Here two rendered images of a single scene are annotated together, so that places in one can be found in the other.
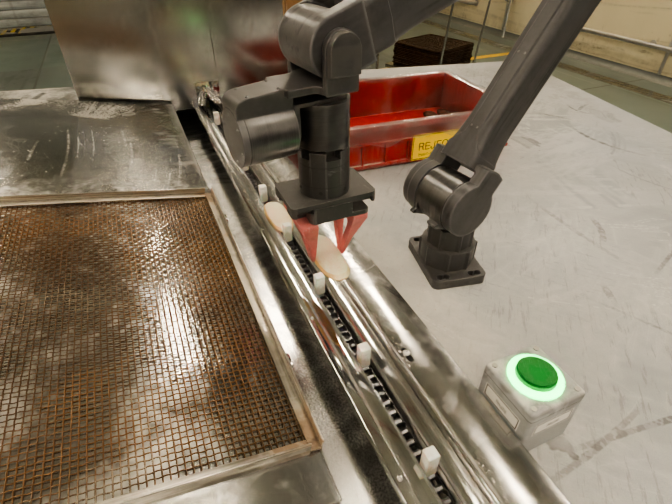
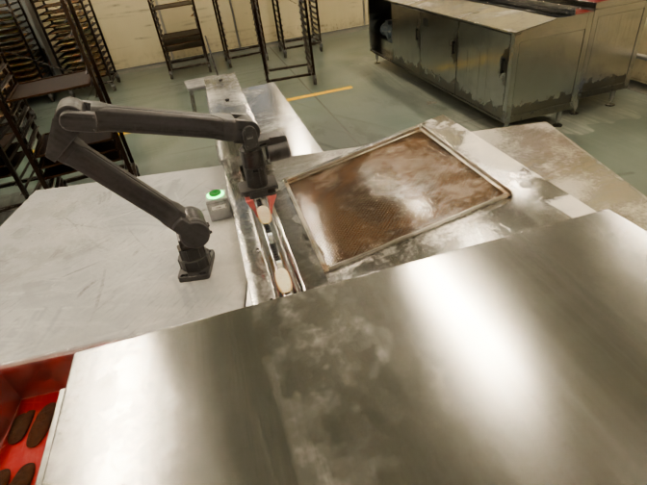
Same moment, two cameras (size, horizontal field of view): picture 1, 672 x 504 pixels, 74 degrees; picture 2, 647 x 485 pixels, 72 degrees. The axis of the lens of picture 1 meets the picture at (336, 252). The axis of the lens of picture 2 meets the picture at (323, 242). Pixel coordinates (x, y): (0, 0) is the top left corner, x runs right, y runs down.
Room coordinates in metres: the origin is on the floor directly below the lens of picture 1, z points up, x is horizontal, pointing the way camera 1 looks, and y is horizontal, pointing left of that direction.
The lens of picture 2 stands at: (1.48, 0.41, 1.57)
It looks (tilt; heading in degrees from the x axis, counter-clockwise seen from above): 35 degrees down; 193
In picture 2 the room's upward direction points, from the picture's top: 8 degrees counter-clockwise
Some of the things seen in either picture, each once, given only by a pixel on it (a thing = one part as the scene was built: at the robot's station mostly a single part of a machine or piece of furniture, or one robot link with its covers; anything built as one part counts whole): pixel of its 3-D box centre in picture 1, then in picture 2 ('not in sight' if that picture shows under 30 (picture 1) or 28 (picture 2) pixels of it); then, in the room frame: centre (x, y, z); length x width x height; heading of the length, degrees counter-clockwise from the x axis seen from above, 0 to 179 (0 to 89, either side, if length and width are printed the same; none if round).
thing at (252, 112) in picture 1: (287, 95); (263, 140); (0.43, 0.05, 1.13); 0.11 x 0.09 x 0.12; 121
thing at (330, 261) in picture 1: (326, 254); (264, 214); (0.45, 0.01, 0.92); 0.10 x 0.04 x 0.01; 24
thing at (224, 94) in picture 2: not in sight; (230, 112); (-0.54, -0.42, 0.89); 1.25 x 0.18 x 0.09; 24
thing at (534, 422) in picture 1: (519, 409); (219, 209); (0.28, -0.20, 0.84); 0.08 x 0.08 x 0.11; 24
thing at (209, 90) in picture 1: (208, 93); not in sight; (1.18, 0.34, 0.90); 0.06 x 0.01 x 0.06; 114
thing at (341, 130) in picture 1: (317, 120); (253, 155); (0.45, 0.02, 1.10); 0.07 x 0.06 x 0.07; 121
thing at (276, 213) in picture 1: (278, 214); (282, 278); (0.65, 0.10, 0.86); 0.10 x 0.04 x 0.01; 24
